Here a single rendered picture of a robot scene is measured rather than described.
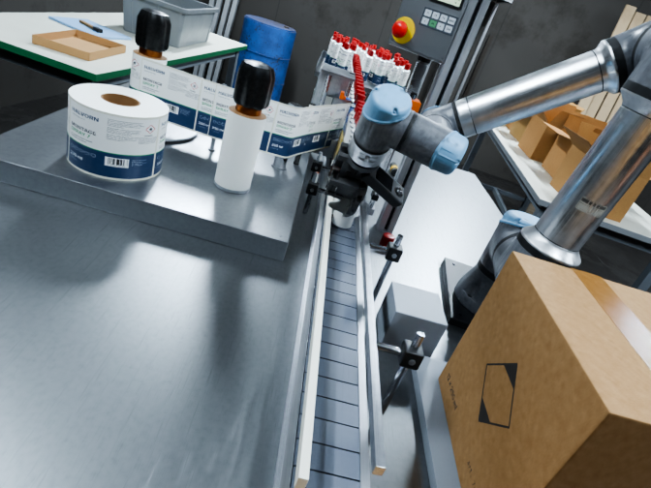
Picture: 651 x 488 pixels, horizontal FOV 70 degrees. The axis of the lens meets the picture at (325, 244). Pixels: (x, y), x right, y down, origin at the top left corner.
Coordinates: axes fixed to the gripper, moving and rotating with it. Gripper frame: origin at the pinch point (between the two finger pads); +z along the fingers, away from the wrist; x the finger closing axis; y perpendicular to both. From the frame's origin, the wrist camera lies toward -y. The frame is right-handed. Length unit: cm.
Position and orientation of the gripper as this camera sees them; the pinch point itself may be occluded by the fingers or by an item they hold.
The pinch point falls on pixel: (348, 212)
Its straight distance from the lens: 108.6
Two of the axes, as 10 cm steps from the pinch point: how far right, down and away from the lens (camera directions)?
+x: -1.9, 8.3, -5.2
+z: -2.3, 4.8, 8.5
